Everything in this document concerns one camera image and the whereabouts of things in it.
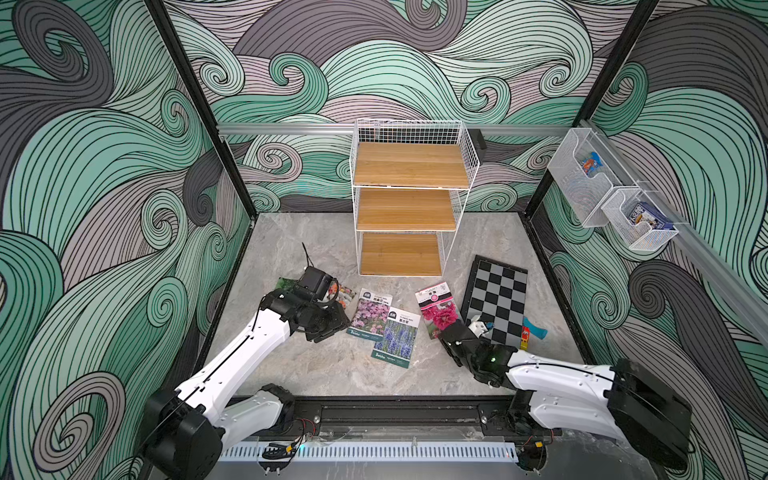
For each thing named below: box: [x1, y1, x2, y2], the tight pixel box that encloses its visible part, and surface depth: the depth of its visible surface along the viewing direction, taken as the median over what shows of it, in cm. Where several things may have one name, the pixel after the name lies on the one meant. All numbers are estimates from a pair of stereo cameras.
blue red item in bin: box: [582, 151, 604, 178], surface depth 85 cm
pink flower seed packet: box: [346, 288, 393, 341], surface depth 94 cm
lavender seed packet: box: [371, 307, 421, 369], surface depth 89 cm
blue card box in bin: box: [628, 202, 674, 230], surface depth 67 cm
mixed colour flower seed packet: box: [327, 282, 357, 310], surface depth 99 cm
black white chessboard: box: [461, 254, 528, 350], surface depth 94 cm
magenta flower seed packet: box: [415, 281, 459, 340], surface depth 94 cm
